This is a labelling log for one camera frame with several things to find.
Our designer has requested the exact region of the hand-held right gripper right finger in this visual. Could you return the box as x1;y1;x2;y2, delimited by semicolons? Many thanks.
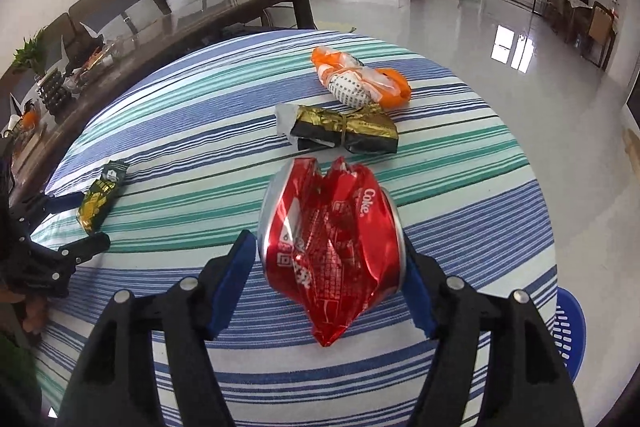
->
397;237;586;427

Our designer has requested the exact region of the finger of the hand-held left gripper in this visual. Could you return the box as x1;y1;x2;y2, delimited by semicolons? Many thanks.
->
10;191;85;222
30;232;112;283

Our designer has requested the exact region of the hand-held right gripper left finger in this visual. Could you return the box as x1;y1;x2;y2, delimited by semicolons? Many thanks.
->
57;229;258;427

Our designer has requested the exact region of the green snack packet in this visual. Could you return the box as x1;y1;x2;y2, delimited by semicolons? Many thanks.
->
76;160;130;235

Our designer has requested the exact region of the crushed red drink can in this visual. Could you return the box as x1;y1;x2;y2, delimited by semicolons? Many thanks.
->
257;157;407;348

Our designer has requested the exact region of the person's left forearm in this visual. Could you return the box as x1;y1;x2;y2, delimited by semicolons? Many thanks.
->
0;332;43;427

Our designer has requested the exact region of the person's left hand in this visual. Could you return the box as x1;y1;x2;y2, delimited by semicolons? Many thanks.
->
20;294;51;335

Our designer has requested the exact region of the clear plastic snack tray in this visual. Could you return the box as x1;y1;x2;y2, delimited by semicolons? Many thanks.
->
65;38;138;88

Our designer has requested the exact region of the blue plastic stool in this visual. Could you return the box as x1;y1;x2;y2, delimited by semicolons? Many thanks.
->
552;287;587;383

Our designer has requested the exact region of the green potted plant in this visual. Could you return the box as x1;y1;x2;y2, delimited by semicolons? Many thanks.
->
11;29;48;72

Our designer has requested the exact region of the blue green striped tablecloth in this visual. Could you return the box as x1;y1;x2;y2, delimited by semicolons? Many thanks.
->
30;29;558;427

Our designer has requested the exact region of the black gold foil packet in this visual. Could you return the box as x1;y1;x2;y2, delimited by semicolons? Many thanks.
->
275;103;400;155

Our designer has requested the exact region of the orange white plastic bag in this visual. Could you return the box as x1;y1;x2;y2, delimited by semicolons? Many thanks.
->
311;47;412;108

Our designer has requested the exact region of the wooden dining chair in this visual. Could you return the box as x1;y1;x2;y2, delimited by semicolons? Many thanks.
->
582;2;621;70

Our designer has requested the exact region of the wooden dining table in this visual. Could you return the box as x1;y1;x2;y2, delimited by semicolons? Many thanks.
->
542;0;591;42

